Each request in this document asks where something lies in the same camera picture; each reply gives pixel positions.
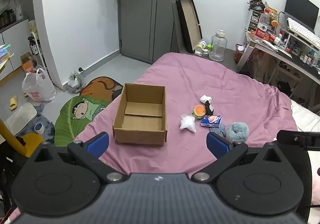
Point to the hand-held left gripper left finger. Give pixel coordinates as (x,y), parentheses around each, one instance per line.
(98,144)

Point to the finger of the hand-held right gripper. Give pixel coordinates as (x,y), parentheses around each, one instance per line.
(287,137)

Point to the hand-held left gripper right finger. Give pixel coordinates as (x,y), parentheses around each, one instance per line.
(217,145)

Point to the blue denim fabric piece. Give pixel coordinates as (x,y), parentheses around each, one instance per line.
(220,130)

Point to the blue tissue packet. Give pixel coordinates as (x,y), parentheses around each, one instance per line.
(211,121)

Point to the blue-grey fluffy ball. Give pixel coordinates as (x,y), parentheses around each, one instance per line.
(237,131)

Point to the white cotton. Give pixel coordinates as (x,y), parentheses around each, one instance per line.
(187,123)

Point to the black and white felt piece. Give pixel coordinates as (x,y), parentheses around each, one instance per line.
(209,109)

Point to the plush burger toy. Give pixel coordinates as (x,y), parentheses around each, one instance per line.
(198,111)

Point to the white tissue ball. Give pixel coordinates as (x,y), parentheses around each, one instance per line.
(205,98)

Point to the brown cardboard box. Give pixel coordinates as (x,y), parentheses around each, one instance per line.
(140,119)

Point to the white bedding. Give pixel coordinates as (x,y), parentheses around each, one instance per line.
(306,116)

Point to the green leaf cartoon rug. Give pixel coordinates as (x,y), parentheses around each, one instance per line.
(72,119)

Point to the blue-grey fuzzy rug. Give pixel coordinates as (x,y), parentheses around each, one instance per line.
(48,126)

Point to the brown bear-shaped rug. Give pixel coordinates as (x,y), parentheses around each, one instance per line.
(100,85)

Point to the tape roll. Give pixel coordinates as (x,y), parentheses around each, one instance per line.
(39,128)

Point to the grey plastic bag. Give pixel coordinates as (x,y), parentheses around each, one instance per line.
(75,83)

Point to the pink bed sheet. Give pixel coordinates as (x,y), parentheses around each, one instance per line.
(200,81)

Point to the cream bath mat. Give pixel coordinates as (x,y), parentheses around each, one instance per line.
(20,118)

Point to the white plastic bag red print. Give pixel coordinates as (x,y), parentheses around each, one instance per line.
(38,86)

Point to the yellow slipper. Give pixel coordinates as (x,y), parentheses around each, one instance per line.
(13,103)

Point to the white charger plug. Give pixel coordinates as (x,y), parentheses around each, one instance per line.
(200,52)

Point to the red jar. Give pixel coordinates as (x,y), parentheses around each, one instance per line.
(240,53)

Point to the white-framed desk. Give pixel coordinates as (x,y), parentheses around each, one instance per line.
(250,49)

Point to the large clear water jug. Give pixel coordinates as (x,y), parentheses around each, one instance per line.
(218,46)

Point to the red and white bottle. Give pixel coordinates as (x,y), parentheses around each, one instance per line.
(271,36)

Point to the orange cardboard carton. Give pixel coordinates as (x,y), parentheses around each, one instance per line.
(28,64)

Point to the white keyboard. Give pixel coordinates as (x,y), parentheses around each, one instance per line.
(302,31)

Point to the water bottle with red label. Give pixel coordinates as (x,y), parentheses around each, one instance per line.
(262,26)

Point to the black spray bottle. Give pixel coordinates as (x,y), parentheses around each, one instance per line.
(33,46)

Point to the grey door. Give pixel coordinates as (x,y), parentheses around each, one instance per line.
(140,26)

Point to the stack of colourful books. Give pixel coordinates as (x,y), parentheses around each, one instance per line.
(5,56)

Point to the white kitchen base cabinet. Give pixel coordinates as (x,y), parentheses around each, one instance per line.
(15,44)

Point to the black computer monitor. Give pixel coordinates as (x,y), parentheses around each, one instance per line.
(301,7)

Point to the dark wooden frame tray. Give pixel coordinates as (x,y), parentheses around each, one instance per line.
(190,24)

